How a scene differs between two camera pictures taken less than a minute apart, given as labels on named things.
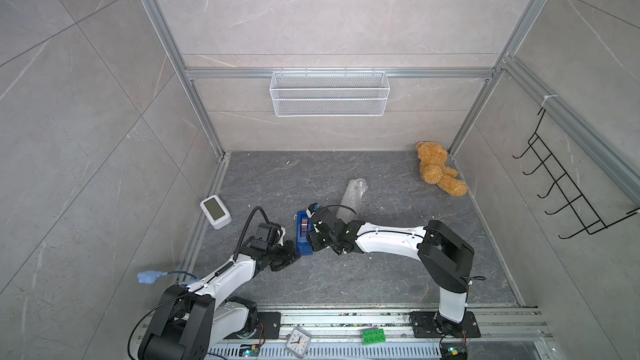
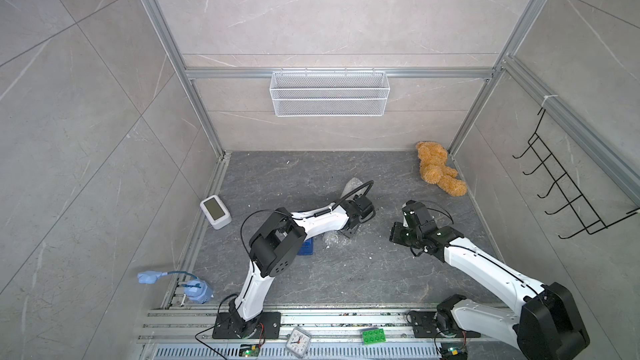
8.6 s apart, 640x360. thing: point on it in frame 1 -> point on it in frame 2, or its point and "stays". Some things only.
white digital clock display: x=216 y=211 stays
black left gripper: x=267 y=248 -> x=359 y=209
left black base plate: x=267 y=327 stays
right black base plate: x=424 y=325 stays
